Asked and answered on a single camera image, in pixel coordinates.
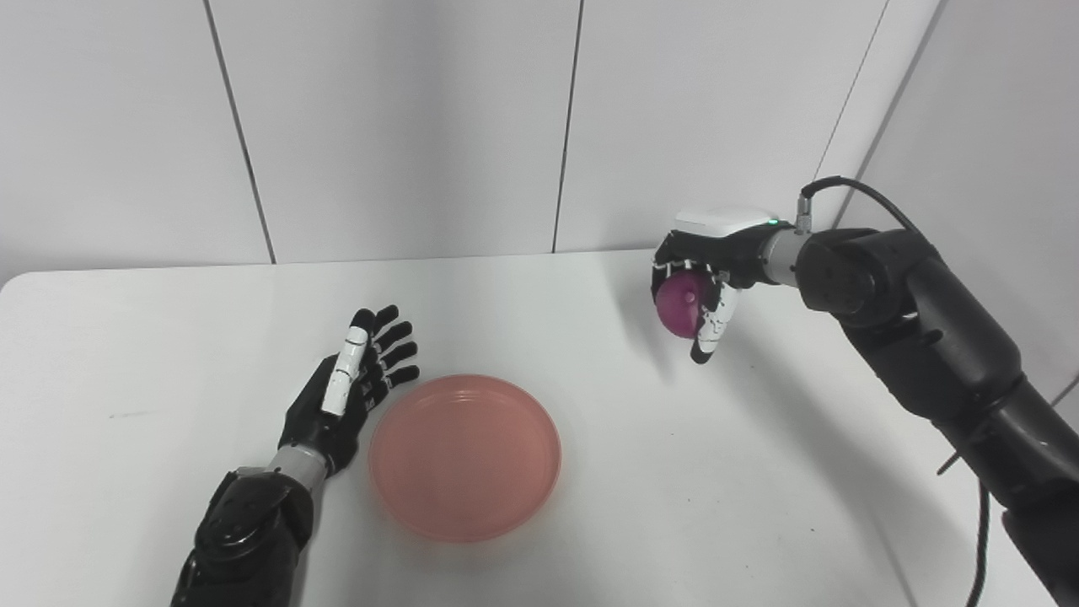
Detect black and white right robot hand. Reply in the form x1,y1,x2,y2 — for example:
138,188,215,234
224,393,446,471
651,207,789,365

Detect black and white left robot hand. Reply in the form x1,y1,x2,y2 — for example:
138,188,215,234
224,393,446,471
278,305,421,477

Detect purple red onion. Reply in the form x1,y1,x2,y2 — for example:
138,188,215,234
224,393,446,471
655,271,706,340

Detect pink round plate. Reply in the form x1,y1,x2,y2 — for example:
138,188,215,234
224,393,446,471
368,375,562,543

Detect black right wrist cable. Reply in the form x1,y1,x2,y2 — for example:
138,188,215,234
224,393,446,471
797,176,991,607

